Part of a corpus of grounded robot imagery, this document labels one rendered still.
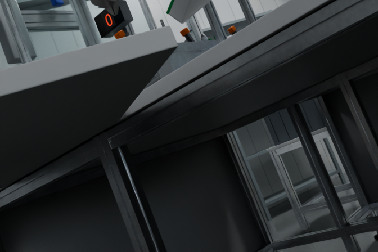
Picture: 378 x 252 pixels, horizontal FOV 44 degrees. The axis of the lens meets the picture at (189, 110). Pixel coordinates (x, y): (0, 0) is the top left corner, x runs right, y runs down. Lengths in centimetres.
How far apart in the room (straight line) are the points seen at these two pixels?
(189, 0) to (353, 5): 49
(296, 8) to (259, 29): 7
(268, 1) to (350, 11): 508
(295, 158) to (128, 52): 480
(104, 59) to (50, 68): 6
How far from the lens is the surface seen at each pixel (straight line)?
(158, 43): 57
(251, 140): 509
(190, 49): 110
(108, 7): 125
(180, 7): 107
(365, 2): 69
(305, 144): 232
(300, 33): 73
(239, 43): 76
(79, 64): 54
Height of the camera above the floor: 69
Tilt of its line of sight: 7 degrees up
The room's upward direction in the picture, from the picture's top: 22 degrees counter-clockwise
